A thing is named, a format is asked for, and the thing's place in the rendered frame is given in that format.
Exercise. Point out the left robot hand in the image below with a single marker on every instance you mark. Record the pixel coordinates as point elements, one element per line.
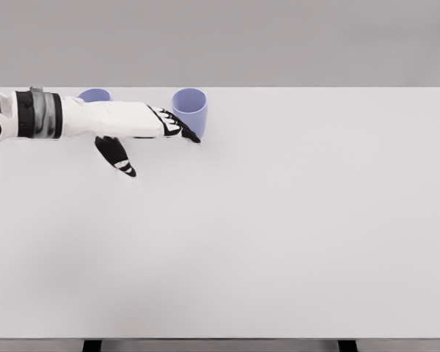
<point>133,119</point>

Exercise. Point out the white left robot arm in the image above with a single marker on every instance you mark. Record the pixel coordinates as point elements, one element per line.
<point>40,113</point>

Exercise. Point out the lavender blue cup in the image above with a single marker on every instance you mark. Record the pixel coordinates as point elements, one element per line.
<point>190,111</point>
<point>94,95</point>

